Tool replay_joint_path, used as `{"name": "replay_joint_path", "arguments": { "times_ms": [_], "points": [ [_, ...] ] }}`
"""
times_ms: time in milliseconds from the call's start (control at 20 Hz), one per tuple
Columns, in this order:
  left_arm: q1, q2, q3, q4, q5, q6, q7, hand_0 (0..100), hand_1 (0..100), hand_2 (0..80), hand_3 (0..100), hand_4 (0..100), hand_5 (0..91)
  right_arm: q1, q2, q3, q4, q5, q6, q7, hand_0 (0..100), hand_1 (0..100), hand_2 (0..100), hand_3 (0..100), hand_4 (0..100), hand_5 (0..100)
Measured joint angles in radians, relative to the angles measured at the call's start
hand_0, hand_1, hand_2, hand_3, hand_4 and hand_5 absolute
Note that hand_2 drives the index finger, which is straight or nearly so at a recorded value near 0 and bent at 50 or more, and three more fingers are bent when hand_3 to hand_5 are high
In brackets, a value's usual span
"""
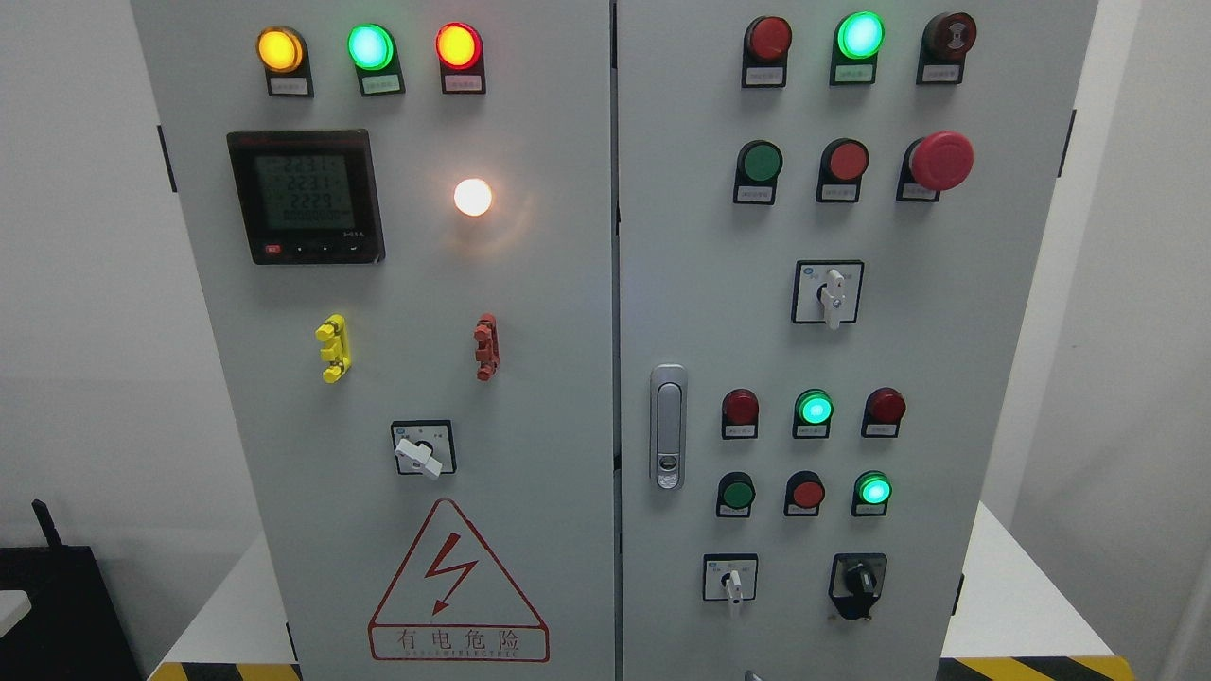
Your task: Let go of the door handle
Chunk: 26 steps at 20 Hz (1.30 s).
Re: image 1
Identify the green indicator light top left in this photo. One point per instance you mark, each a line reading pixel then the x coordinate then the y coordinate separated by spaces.
pixel 373 53

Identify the white rotary selector switch lower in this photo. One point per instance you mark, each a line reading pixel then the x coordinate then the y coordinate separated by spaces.
pixel 730 578

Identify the black rotary knob switch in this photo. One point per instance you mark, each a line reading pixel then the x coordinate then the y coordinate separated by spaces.
pixel 856 583

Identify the white rotary selector switch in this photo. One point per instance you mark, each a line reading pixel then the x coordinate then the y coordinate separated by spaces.
pixel 730 578
pixel 827 292
pixel 424 448

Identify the red terminal connector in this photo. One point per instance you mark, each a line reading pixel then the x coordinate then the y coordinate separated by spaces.
pixel 487 351

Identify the silver door handle lock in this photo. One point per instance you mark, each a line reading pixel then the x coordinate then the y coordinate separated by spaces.
pixel 668 385

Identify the red indicator light middle right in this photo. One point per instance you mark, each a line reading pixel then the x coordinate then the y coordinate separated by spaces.
pixel 884 413

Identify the black digital power meter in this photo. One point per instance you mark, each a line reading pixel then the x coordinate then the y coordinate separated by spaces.
pixel 308 198

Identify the white glowing indicator light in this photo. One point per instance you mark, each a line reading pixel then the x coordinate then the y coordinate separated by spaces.
pixel 473 197

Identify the red push button lower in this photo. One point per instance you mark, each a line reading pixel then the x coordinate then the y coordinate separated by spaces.
pixel 803 494

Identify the grey right cabinet door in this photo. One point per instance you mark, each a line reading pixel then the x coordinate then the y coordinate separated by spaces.
pixel 708 284

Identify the dark red buzzer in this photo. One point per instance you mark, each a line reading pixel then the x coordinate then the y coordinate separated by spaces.
pixel 945 41

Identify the yellow terminal connector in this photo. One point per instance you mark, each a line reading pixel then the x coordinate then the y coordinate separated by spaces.
pixel 332 335

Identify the green lit indicator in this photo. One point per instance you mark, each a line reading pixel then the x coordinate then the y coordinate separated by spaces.
pixel 812 415
pixel 857 41

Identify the green push button upper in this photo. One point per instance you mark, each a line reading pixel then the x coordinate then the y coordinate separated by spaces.
pixel 756 175

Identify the green lit push button lower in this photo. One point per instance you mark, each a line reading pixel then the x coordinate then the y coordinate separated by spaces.
pixel 871 493

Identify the white rotary selector switch upper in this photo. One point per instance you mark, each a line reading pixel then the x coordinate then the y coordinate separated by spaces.
pixel 827 292

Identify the white rotary selector switch left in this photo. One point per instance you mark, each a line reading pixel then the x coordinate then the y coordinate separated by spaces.
pixel 424 448

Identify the green lit indicator top right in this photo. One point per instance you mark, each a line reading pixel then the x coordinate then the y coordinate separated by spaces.
pixel 857 41

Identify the yellow indicator light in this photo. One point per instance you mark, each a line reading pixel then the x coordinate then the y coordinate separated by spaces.
pixel 283 53

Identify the red emergency stop mushroom button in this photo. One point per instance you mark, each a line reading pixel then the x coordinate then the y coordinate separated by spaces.
pixel 937 162

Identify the red indicator light top right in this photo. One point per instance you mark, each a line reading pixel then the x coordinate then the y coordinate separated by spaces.
pixel 764 58

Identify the red indicator light middle left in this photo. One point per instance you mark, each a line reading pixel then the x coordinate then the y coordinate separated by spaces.
pixel 740 415

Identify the red electrical warning triangle sticker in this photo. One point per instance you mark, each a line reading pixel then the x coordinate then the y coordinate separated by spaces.
pixel 452 600

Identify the green lit indicator middle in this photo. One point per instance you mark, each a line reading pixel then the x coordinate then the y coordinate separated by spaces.
pixel 812 415

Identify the red push button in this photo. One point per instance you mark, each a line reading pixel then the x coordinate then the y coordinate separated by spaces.
pixel 803 494
pixel 842 165

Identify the red push button upper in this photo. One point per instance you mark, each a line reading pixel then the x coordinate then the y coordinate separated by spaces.
pixel 842 165

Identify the grey cabinet door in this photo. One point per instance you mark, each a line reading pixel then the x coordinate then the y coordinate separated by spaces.
pixel 535 468
pixel 708 284

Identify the grey left cabinet door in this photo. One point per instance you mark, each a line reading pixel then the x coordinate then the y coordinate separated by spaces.
pixel 535 468

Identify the black box at left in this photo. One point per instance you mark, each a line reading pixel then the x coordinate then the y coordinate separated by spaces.
pixel 71 631

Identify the red lit indicator light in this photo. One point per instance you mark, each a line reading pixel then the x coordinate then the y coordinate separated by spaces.
pixel 459 50

